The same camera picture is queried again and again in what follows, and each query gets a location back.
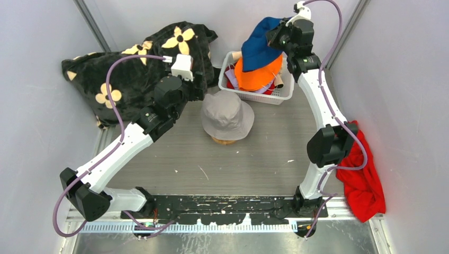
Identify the red cloth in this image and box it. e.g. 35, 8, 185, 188
336, 130, 386, 223

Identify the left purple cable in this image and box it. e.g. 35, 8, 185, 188
52, 55, 176, 239

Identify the purple cable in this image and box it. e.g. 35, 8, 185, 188
52, 55, 176, 239
303, 0, 369, 239

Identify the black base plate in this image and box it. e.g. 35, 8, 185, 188
131, 195, 328, 225

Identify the black blanket with cream flowers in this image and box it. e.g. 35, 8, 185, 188
61, 21, 219, 129

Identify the white plastic basket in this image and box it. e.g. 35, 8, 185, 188
218, 51, 295, 105

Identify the wooden hat stand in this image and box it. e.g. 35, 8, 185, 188
212, 137, 237, 146

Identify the orange bucket hat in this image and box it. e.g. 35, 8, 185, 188
234, 56, 284, 94

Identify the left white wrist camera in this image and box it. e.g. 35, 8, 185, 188
163, 54, 194, 81

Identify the blue bucket hat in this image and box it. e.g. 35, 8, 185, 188
241, 17, 282, 72

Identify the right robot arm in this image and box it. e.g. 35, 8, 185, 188
266, 18, 358, 217

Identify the red bucket hat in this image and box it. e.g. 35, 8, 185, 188
226, 81, 276, 95

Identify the grey bucket hat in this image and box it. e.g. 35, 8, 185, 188
200, 90, 255, 141

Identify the lilac bucket hat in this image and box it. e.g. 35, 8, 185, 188
224, 69, 240, 90

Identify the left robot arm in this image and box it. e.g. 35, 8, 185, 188
60, 71, 207, 222

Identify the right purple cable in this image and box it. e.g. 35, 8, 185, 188
303, 0, 369, 239

